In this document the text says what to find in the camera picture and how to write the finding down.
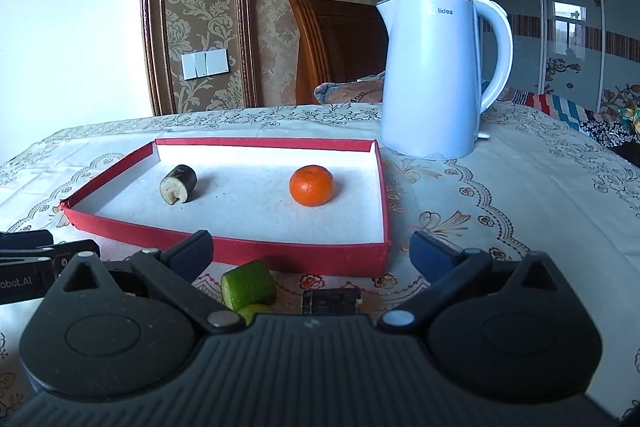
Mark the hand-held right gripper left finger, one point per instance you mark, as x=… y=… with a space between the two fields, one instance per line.
x=196 y=252

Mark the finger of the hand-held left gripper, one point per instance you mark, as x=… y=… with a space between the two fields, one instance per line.
x=75 y=252
x=27 y=239

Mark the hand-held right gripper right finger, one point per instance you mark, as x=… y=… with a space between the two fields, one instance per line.
x=429 y=257

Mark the red cardboard box tray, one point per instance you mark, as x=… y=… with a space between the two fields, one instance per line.
x=300 y=253

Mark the orange mandarin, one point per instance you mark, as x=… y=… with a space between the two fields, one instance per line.
x=311 y=186

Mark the white lace tablecloth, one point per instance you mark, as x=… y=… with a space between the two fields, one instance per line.
x=500 y=207

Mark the white electric kettle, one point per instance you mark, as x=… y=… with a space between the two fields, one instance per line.
x=430 y=82

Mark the pink folded blanket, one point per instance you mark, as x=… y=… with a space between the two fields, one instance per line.
x=350 y=93

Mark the colourful patterned blanket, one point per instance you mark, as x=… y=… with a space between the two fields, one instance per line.
x=557 y=108

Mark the wardrobe with floral sliding doors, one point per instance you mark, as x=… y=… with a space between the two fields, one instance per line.
x=525 y=57

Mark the wooden headboard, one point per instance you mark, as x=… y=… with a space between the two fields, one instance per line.
x=340 y=47

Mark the yellow plaid cloth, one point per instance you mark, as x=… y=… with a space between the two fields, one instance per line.
x=631 y=119

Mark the white wall light switch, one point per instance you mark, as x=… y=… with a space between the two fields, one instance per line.
x=205 y=64

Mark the wooden wall moulding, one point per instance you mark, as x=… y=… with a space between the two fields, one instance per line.
x=152 y=32

